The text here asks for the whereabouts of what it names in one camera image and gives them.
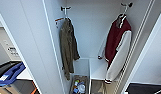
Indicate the white plastic bag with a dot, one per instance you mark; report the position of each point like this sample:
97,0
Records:
82,88

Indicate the white wall switch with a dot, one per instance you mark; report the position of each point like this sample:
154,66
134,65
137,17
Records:
6,43

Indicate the olive green jacket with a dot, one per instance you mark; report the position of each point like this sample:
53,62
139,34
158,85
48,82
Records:
67,46

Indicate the white hanger under red jacket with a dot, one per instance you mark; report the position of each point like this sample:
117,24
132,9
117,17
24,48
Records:
124,15

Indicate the white wardrobe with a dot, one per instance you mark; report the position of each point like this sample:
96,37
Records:
89,30

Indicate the white wardrobe shelf box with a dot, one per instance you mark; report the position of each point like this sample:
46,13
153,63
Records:
98,68

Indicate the orange and white warning label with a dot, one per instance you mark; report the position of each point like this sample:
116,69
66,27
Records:
59,19

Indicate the grey metal rack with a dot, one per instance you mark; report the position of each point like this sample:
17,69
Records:
159,91

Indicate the black hook over olive jacket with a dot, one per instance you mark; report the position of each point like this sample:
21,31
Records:
64,8

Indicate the red jacket with white sleeves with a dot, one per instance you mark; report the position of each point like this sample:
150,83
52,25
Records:
114,36

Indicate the black hook over red jacket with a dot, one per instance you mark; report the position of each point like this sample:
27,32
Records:
127,5

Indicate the grey bin body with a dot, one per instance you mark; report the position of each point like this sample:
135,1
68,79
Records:
21,87

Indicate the white hanger under olive jacket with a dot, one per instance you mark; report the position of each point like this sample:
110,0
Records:
65,14

